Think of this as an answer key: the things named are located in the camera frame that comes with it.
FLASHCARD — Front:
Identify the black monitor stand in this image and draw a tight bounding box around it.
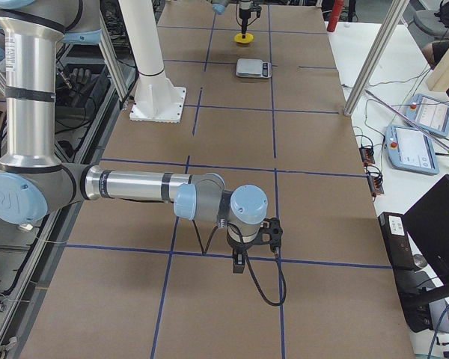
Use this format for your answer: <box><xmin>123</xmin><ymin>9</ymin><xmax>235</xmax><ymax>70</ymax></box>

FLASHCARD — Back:
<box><xmin>394</xmin><ymin>269</ymin><xmax>449</xmax><ymax>334</ymax></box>

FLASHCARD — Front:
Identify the far blue teach pendant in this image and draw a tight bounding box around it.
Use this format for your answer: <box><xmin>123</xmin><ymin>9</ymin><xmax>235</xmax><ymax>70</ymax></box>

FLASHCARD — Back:
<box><xmin>406</xmin><ymin>93</ymin><xmax>449</xmax><ymax>138</ymax></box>

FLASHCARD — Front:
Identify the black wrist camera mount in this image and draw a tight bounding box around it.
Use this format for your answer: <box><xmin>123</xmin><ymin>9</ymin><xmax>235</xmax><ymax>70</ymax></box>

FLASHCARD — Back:
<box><xmin>260</xmin><ymin>217</ymin><xmax>284</xmax><ymax>258</ymax></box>
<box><xmin>250</xmin><ymin>4</ymin><xmax>262</xmax><ymax>19</ymax></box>

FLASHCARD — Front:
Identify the yellow mango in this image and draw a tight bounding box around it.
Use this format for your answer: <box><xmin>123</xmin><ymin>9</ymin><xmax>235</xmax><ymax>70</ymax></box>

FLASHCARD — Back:
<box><xmin>234</xmin><ymin>33</ymin><xmax>254</xmax><ymax>45</ymax></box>

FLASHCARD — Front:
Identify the silver digital kitchen scale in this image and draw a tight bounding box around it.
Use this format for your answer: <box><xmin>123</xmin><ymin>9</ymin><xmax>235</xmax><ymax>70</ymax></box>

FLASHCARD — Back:
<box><xmin>236</xmin><ymin>58</ymin><xmax>272</xmax><ymax>79</ymax></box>

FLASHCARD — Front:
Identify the black desktop computer box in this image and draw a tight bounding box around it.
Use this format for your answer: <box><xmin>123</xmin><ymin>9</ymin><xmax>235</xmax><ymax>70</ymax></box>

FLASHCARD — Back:
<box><xmin>378</xmin><ymin>212</ymin><xmax>428</xmax><ymax>271</ymax></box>

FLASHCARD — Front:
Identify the green tipped grabber stick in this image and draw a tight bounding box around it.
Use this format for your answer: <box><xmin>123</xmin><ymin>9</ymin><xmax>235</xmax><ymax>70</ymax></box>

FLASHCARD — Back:
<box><xmin>364</xmin><ymin>89</ymin><xmax>449</xmax><ymax>154</ymax></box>

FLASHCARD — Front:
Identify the aluminium frame rail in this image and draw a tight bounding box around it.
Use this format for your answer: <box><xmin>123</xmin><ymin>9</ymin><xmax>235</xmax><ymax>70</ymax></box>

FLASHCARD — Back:
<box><xmin>0</xmin><ymin>89</ymin><xmax>121</xmax><ymax>352</ymax></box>

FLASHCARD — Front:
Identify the black computer monitor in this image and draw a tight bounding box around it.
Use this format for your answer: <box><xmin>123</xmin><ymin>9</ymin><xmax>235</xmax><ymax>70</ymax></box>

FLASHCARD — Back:
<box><xmin>403</xmin><ymin>174</ymin><xmax>449</xmax><ymax>283</ymax></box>

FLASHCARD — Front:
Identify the blue teach pendant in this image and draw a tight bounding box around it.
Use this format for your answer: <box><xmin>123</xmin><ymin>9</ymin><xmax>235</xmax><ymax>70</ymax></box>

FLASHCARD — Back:
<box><xmin>406</xmin><ymin>93</ymin><xmax>449</xmax><ymax>138</ymax></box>
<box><xmin>385</xmin><ymin>125</ymin><xmax>439</xmax><ymax>175</ymax></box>

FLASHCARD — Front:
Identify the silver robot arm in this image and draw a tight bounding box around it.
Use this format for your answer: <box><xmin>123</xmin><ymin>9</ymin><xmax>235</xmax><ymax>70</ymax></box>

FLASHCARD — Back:
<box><xmin>0</xmin><ymin>1</ymin><xmax>272</xmax><ymax>256</ymax></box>
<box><xmin>211</xmin><ymin>0</ymin><xmax>253</xmax><ymax>39</ymax></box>

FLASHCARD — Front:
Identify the aluminium frame post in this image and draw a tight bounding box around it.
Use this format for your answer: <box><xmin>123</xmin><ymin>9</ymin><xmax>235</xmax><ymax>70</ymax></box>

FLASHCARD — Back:
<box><xmin>343</xmin><ymin>0</ymin><xmax>409</xmax><ymax>116</ymax></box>

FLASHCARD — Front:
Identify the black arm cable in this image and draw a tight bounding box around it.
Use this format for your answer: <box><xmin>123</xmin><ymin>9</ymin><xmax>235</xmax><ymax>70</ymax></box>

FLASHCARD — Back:
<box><xmin>192</xmin><ymin>220</ymin><xmax>287</xmax><ymax>307</ymax></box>

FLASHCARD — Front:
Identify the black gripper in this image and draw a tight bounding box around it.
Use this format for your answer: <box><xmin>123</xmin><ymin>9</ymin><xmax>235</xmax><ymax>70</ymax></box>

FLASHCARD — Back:
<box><xmin>238</xmin><ymin>0</ymin><xmax>251</xmax><ymax>37</ymax></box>

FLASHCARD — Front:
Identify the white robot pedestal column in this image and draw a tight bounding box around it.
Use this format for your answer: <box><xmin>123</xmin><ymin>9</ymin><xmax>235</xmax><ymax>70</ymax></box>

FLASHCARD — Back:
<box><xmin>119</xmin><ymin>0</ymin><xmax>186</xmax><ymax>123</ymax></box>

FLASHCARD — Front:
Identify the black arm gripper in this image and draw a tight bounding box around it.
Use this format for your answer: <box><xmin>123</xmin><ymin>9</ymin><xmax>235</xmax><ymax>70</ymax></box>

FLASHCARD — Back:
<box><xmin>227</xmin><ymin>235</ymin><xmax>254</xmax><ymax>254</ymax></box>

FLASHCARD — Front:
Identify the orange relay board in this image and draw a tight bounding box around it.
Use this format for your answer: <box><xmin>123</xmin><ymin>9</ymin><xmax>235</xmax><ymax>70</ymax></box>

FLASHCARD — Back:
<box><xmin>359</xmin><ymin>146</ymin><xmax>375</xmax><ymax>167</ymax></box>
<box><xmin>367</xmin><ymin>173</ymin><xmax>384</xmax><ymax>197</ymax></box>

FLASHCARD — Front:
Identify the near blue teach pendant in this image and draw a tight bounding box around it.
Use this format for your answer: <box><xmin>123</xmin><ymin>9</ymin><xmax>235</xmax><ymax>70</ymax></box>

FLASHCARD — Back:
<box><xmin>385</xmin><ymin>125</ymin><xmax>439</xmax><ymax>175</ymax></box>

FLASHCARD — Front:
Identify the red cylinder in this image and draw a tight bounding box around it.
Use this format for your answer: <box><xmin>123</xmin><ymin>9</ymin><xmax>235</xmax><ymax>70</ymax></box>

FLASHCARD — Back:
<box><xmin>326</xmin><ymin>0</ymin><xmax>345</xmax><ymax>32</ymax></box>

